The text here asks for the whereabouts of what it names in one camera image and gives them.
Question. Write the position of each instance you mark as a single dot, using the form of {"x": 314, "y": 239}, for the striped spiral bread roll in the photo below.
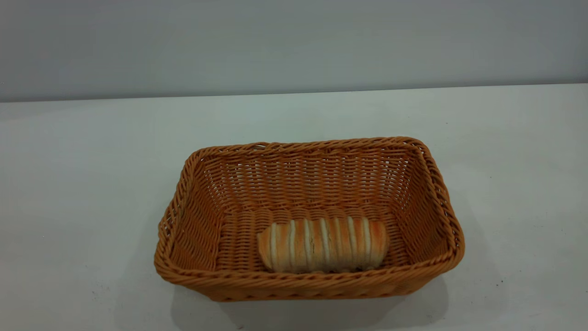
{"x": 321, "y": 246}

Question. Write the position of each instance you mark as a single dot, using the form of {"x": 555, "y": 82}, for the orange woven wicker basket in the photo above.
{"x": 211, "y": 216}

